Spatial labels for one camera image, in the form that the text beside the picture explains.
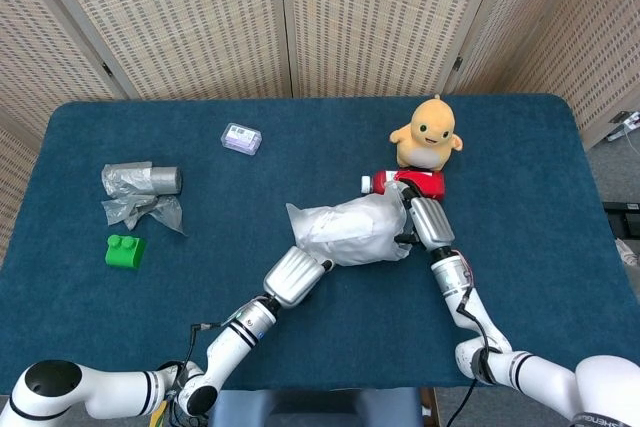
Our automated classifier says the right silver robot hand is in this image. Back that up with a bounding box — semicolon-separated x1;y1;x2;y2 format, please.
384;181;456;253

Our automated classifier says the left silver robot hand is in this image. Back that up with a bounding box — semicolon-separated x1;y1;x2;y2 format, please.
262;245;335;309

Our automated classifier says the white translucent plastic bag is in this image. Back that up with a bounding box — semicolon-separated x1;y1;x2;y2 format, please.
285;185;416;268

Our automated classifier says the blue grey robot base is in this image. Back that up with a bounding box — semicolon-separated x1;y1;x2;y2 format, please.
207;387;426;427

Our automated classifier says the crumpled grey plastic bag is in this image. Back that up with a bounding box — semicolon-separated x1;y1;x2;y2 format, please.
101;194;187;237

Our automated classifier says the grey foil-wrapped roll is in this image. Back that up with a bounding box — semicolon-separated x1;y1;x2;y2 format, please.
101;161;183;198

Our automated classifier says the red juice bottle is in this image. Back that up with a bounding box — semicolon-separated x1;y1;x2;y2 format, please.
360;169;447;203

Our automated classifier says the yellow plush toy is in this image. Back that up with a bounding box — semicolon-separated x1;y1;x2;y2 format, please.
389;93;465;172

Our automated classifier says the blue tablecloth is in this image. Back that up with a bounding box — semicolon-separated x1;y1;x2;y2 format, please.
0;93;640;393

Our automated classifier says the clear purple plastic box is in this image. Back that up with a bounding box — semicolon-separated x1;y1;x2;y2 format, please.
220;122;263;156

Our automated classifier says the green toy block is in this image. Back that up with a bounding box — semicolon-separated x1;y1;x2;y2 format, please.
104;234;147;271

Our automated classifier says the wooden table leg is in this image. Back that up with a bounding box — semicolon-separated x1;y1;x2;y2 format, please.
420;386;441;427

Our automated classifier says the black equipment base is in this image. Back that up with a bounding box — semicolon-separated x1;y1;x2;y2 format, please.
602;200;640;238

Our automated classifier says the white sneaker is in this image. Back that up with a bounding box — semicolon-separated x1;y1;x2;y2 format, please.
614;239;640;268

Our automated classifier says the wicker folding screen panel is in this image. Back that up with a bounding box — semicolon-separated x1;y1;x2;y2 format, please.
24;0;294;101
279;0;501;98
444;0;640;148
0;0;139;121
0;111;44;268

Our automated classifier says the white power strip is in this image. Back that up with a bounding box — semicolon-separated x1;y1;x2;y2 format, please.
608;110;640;142

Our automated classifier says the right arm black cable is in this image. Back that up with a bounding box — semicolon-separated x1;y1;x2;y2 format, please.
444;286;494;427

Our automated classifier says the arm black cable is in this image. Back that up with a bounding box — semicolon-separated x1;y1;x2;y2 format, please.
182;321;222;373
444;286;494;427

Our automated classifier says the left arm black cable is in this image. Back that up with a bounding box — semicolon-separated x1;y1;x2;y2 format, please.
182;321;222;373

